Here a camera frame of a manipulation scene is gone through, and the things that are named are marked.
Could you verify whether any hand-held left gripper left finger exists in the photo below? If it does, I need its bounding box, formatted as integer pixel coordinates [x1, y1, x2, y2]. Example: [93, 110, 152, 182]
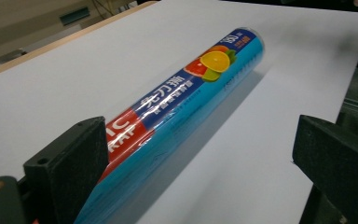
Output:
[22, 116, 110, 224]

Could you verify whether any beige cabinet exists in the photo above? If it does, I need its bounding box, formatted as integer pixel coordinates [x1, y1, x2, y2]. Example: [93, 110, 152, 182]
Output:
[0, 0, 138, 64]

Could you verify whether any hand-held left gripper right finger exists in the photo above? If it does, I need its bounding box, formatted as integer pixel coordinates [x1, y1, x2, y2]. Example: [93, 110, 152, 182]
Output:
[292, 114, 358, 224]

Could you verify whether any white table cover sheet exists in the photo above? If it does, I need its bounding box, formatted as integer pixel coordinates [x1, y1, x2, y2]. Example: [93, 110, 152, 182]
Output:
[0, 0, 358, 224]

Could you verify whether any blue cling wrap roll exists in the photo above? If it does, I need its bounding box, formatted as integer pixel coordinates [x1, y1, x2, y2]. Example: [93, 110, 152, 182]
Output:
[73, 26, 266, 224]

